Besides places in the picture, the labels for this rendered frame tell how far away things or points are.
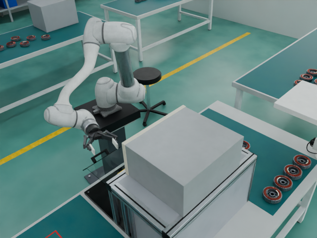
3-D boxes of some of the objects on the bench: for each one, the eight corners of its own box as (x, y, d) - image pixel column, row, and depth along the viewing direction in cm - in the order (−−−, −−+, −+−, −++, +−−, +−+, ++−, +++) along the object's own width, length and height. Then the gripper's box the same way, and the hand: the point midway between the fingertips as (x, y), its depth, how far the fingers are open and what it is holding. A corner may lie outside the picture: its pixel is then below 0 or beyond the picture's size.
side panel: (208, 179, 207) (211, 141, 187) (211, 176, 208) (214, 139, 189) (245, 203, 190) (253, 164, 171) (248, 200, 192) (256, 161, 173)
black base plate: (84, 194, 200) (83, 191, 199) (157, 145, 235) (157, 142, 234) (134, 241, 172) (133, 239, 171) (208, 177, 208) (208, 175, 206)
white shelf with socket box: (262, 157, 221) (273, 102, 194) (287, 133, 241) (302, 80, 214) (312, 184, 200) (333, 126, 173) (336, 155, 221) (358, 98, 194)
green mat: (157, 142, 238) (157, 142, 237) (208, 108, 271) (208, 107, 271) (272, 216, 182) (272, 215, 182) (319, 161, 216) (319, 161, 216)
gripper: (112, 131, 189) (127, 149, 172) (71, 140, 178) (84, 162, 162) (112, 119, 185) (127, 138, 169) (70, 129, 174) (82, 149, 158)
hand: (105, 148), depth 166 cm, fingers open, 12 cm apart
